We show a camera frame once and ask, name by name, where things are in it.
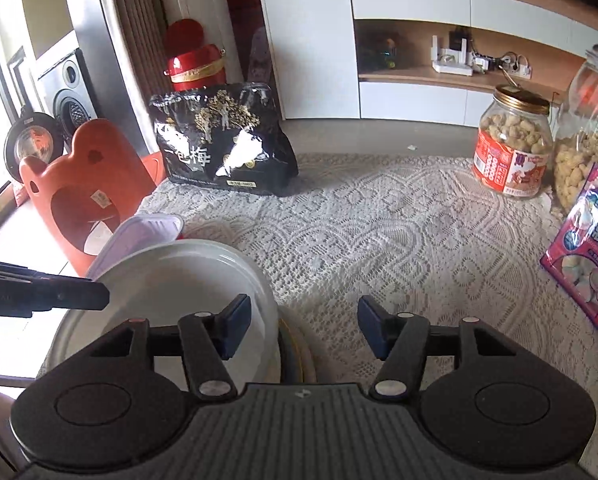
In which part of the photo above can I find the pink marshmallow bag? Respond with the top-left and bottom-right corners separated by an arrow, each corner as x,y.
539,162 -> 598,329

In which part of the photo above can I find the gold-lidded peanut jar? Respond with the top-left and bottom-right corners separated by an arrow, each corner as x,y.
472,83 -> 554,201

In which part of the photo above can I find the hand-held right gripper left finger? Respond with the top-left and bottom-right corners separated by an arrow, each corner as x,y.
92,294 -> 253,402

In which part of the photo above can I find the washing machine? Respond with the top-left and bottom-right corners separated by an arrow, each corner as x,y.
33,49 -> 101,153

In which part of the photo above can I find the round black-rimmed machine door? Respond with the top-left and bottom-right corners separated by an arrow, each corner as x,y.
3,111 -> 66,182

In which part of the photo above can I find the white bowl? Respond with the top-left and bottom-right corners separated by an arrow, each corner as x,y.
43,239 -> 283,392

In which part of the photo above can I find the black snack bag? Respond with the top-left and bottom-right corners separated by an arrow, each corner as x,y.
148,81 -> 300,198

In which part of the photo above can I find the pink skateboard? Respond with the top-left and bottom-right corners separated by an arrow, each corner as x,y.
245,26 -> 274,84

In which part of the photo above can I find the white router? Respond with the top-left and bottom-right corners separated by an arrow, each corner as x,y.
430,34 -> 476,77

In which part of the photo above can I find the orange plastic chair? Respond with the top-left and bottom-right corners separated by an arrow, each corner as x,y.
18,118 -> 164,278

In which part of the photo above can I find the black electronic device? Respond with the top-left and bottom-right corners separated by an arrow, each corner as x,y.
448,26 -> 474,53

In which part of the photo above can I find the white plate with yellow rim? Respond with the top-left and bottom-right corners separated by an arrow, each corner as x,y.
278,305 -> 321,387

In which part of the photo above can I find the white and wood cabinet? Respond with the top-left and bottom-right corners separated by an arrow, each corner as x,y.
253,0 -> 598,128

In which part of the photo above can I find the white power strip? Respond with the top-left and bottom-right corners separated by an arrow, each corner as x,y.
496,54 -> 534,79

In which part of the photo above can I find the white lace tablecloth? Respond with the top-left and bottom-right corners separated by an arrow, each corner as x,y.
136,152 -> 598,466

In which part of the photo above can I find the large glass peanut jar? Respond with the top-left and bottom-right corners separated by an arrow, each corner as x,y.
552,44 -> 598,217

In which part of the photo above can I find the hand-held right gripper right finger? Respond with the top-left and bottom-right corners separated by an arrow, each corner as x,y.
357,295 -> 520,402

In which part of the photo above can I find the red lidded container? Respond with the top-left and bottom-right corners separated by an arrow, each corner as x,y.
163,18 -> 228,93

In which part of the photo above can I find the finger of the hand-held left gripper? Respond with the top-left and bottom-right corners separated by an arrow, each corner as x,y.
0,259 -> 111,319

